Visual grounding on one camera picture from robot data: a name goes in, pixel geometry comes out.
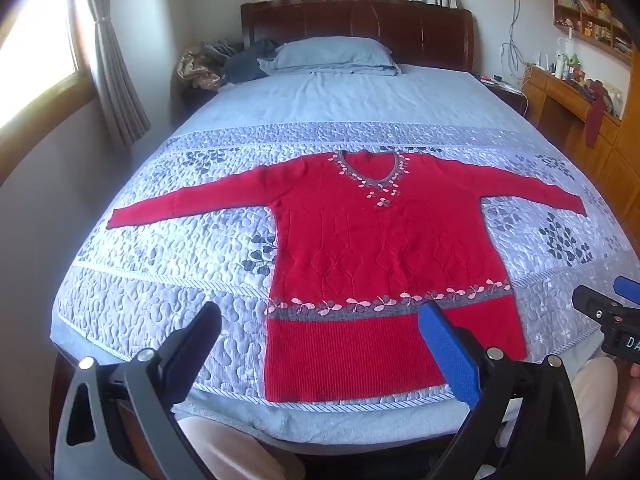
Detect light blue pillow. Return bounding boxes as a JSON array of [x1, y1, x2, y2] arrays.
[[257, 37, 401, 77]]

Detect brown floral cloth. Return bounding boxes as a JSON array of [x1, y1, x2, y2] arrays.
[[177, 42, 224, 92]]

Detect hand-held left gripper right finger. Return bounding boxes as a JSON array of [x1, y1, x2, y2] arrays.
[[417, 301, 586, 480]]

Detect dark blue clothes pile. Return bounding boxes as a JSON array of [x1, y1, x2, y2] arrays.
[[220, 38, 282, 85]]

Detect dark wooden headboard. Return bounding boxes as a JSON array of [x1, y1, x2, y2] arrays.
[[240, 0, 475, 74]]

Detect person's right leg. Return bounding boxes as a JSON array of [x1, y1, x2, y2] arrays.
[[569, 357, 622, 480]]

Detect wall cables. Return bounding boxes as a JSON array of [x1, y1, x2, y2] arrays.
[[499, 0, 533, 82]]

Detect person's left leg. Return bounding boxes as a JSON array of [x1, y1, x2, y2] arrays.
[[177, 414, 307, 480]]

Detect dark wooden nightstand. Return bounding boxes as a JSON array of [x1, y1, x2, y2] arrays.
[[474, 72, 529, 113]]

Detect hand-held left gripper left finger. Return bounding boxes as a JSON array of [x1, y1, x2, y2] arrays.
[[52, 301, 224, 480]]

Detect grey window curtain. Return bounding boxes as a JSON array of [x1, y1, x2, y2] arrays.
[[81, 0, 152, 149]]

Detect window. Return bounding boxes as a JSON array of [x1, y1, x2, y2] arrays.
[[0, 0, 85, 133]]

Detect person's leg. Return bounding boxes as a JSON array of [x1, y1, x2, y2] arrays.
[[569, 357, 622, 480], [177, 414, 307, 480]]

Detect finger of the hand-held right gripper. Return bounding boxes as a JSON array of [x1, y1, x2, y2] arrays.
[[613, 275, 640, 307], [572, 285, 623, 332]]

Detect wooden wall shelf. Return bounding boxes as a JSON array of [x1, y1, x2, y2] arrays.
[[529, 0, 637, 67]]

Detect dark red hanging cloth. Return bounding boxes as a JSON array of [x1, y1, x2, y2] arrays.
[[584, 79, 609, 149]]

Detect red knitted sweater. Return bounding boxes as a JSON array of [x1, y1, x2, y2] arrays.
[[109, 149, 601, 404]]

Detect wooden desk cabinet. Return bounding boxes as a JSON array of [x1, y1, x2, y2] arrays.
[[520, 64, 640, 223]]

